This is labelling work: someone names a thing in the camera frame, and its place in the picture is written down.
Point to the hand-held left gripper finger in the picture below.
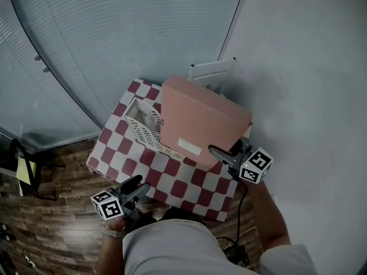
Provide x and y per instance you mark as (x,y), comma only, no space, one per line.
(141,191)
(131,183)

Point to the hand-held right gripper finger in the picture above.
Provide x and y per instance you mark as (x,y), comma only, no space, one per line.
(237,147)
(220,155)

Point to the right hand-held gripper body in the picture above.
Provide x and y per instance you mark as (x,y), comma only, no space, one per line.
(255,166)

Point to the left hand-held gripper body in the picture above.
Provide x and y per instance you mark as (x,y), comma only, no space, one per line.
(107,206)

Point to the pink box folder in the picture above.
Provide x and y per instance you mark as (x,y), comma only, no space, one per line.
(198,116)

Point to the white mesh file holder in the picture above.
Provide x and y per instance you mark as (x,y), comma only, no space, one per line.
(144,125)

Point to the person's right forearm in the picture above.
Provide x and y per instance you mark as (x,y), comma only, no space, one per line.
(266,216)

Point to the person's left forearm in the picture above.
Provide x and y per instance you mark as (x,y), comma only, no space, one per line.
(110,253)

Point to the person's left hand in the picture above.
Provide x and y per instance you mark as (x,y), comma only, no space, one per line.
(115,224)

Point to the pale wristband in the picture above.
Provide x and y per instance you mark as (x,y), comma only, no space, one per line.
(112,233)

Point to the red white checkered tablecloth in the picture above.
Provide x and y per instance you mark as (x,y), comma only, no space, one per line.
(160,168)

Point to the person's dark trousers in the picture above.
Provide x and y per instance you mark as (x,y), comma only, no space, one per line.
(177,215)

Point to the person's grey shirt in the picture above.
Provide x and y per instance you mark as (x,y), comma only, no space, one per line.
(172,251)

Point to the black metal stand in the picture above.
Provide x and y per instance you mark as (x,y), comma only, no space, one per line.
(31,179)

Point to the white metal rack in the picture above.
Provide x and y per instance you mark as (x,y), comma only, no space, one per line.
(210,70)

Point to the yellow sheet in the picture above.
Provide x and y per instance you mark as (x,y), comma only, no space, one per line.
(26,170)

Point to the white power strip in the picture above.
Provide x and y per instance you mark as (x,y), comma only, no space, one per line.
(30,261)

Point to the round metal knob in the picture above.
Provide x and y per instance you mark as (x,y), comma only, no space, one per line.
(46,69)
(37,57)

